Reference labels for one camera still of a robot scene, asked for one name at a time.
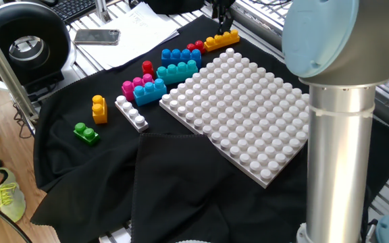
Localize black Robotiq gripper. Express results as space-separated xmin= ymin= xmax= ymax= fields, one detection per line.
xmin=211 ymin=0 xmax=236 ymax=36

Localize yellow four-stud block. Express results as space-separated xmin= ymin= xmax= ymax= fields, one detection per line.
xmin=203 ymin=29 xmax=241 ymax=53

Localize red two-stud block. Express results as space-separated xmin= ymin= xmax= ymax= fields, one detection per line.
xmin=186 ymin=40 xmax=206 ymax=55

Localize black bag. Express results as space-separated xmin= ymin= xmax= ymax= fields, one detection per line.
xmin=143 ymin=0 xmax=205 ymax=15

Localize dark blue four-stud block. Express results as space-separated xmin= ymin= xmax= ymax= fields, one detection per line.
xmin=161 ymin=48 xmax=203 ymax=70

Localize teal four-stud block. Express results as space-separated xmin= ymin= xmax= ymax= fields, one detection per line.
xmin=156 ymin=59 xmax=199 ymax=86

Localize white paper sheets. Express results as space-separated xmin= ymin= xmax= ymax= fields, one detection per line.
xmin=76 ymin=1 xmax=181 ymax=71

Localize red single-stud block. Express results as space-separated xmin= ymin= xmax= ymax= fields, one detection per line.
xmin=141 ymin=60 xmax=155 ymax=79

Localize white studded baseplate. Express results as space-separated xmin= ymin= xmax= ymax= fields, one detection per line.
xmin=159 ymin=47 xmax=310 ymax=189

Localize light blue three-stud block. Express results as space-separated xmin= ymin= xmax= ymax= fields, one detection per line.
xmin=132 ymin=78 xmax=167 ymax=107

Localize magenta three-stud block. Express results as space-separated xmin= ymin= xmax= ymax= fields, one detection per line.
xmin=121 ymin=73 xmax=155 ymax=102

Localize smartphone in clear case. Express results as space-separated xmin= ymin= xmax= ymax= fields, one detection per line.
xmin=73 ymin=28 xmax=121 ymax=46

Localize white four-stud block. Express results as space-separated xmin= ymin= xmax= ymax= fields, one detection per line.
xmin=114 ymin=94 xmax=150 ymax=133

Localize black keyboard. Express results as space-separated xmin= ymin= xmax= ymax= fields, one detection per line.
xmin=47 ymin=0 xmax=97 ymax=24

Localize yellow two-stud block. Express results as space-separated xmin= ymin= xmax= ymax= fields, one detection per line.
xmin=91 ymin=94 xmax=108 ymax=125

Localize green two-stud block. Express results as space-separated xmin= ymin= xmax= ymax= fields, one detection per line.
xmin=73 ymin=121 xmax=101 ymax=146

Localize large black cloth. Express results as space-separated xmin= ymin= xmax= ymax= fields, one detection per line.
xmin=29 ymin=15 xmax=389 ymax=243

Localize yellow-green sneaker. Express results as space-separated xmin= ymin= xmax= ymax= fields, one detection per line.
xmin=0 ymin=167 xmax=26 ymax=223

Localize short aluminium post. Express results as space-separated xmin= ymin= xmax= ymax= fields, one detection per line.
xmin=95 ymin=0 xmax=111 ymax=24

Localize slanted aluminium post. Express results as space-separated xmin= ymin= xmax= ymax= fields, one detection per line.
xmin=0 ymin=13 xmax=39 ymax=126

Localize black cable bundle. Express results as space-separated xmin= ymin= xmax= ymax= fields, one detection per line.
xmin=11 ymin=101 xmax=36 ymax=139

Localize thick black floor cable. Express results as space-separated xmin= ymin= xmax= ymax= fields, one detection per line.
xmin=0 ymin=191 xmax=33 ymax=243

